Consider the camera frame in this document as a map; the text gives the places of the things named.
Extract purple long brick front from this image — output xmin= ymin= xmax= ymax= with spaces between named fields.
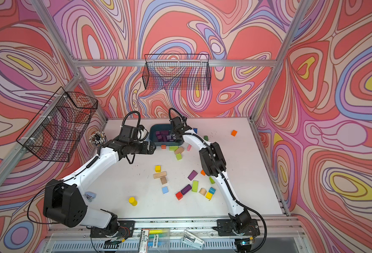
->
xmin=181 ymin=184 xmax=192 ymax=195

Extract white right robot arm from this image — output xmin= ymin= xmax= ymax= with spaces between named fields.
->
xmin=170 ymin=117 xmax=251 ymax=234

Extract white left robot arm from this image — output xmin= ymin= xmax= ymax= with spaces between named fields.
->
xmin=43 ymin=124 xmax=156 ymax=236

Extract teal plastic storage bin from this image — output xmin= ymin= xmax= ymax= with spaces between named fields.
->
xmin=150 ymin=124 xmax=184 ymax=146

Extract light green flat block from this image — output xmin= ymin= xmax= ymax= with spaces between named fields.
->
xmin=169 ymin=145 xmax=179 ymax=151

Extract natural wood block rear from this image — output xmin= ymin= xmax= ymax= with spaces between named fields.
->
xmin=174 ymin=147 xmax=184 ymax=155

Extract pen holder cup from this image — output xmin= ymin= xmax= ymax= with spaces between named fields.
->
xmin=88 ymin=131 xmax=106 ymax=147

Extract natural wood long block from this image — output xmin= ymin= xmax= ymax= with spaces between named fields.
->
xmin=153 ymin=171 xmax=167 ymax=179

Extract natural wood small block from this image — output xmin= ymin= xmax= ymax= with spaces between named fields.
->
xmin=160 ymin=177 xmax=168 ymax=184

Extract orange wooden cube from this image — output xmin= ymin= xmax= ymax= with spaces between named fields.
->
xmin=231 ymin=130 xmax=238 ymax=137

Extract yellow wooden cylinder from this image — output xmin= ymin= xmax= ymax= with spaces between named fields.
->
xmin=129 ymin=197 xmax=138 ymax=206

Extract light blue wooden cube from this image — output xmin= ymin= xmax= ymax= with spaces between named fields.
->
xmin=162 ymin=187 xmax=169 ymax=194

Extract light green rectangular block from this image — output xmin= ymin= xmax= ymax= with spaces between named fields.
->
xmin=192 ymin=180 xmax=199 ymax=192

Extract red wooden cube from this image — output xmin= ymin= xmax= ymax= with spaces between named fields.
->
xmin=175 ymin=192 xmax=183 ymax=200

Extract natural wood cylinder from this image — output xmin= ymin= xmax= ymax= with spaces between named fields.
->
xmin=199 ymin=188 xmax=207 ymax=196

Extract teal small cube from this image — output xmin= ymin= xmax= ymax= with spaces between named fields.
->
xmin=209 ymin=187 xmax=215 ymax=195

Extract yellow small cube front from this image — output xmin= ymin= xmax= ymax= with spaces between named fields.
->
xmin=206 ymin=192 xmax=213 ymax=200

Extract marker box front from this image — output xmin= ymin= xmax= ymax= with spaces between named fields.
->
xmin=137 ymin=229 xmax=170 ymax=253

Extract clear plastic stapler front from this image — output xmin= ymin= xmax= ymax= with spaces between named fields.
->
xmin=181 ymin=230 xmax=205 ymax=250

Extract black wire basket back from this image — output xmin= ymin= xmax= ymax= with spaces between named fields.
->
xmin=142 ymin=53 xmax=211 ymax=90

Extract black wire basket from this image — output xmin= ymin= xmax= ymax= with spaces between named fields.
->
xmin=16 ymin=87 xmax=98 ymax=162
xmin=142 ymin=53 xmax=211 ymax=90

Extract black wire basket left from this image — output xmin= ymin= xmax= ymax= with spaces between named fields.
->
xmin=16 ymin=87 xmax=98 ymax=162

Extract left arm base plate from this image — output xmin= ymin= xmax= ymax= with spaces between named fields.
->
xmin=90 ymin=220 xmax=135 ymax=239

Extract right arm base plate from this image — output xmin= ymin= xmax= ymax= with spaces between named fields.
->
xmin=213 ymin=219 xmax=261 ymax=238

